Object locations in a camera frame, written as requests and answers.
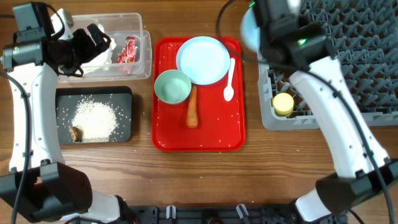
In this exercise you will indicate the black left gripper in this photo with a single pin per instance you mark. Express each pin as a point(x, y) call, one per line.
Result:
point(89, 49)

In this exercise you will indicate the white rice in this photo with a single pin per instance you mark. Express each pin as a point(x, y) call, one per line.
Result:
point(93, 119)

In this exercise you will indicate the green bowl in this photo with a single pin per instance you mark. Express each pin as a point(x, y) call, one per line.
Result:
point(172, 87)

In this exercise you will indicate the brown food scrap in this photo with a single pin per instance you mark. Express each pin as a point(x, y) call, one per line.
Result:
point(76, 134)

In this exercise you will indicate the light blue plate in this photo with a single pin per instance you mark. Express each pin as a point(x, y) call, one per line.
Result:
point(205, 60)

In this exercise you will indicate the orange carrot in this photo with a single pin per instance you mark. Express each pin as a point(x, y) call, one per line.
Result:
point(192, 117)

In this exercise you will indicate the blue bowl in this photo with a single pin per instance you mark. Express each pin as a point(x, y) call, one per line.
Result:
point(250, 32)

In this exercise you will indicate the yellow cup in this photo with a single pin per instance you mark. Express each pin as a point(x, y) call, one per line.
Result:
point(283, 104)

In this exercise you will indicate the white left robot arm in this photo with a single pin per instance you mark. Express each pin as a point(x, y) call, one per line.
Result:
point(40, 186)

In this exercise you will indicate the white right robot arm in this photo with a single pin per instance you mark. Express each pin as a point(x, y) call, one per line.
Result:
point(363, 168)

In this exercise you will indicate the black waste tray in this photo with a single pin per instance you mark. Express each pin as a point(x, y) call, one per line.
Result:
point(93, 93)

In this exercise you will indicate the grey dishwasher rack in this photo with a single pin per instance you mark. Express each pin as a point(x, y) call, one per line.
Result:
point(364, 35)

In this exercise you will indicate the white crumpled tissue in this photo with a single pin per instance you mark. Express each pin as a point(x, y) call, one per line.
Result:
point(99, 66)

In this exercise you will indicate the red snack wrapper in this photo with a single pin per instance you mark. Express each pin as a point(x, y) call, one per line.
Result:
point(128, 54)

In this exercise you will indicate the white plastic spoon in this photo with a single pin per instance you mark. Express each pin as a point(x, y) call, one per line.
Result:
point(229, 91)

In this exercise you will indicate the red serving tray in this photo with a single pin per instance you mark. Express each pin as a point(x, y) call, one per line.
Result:
point(221, 123)

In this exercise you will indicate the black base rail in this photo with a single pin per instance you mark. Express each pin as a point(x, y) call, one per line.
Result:
point(266, 214)

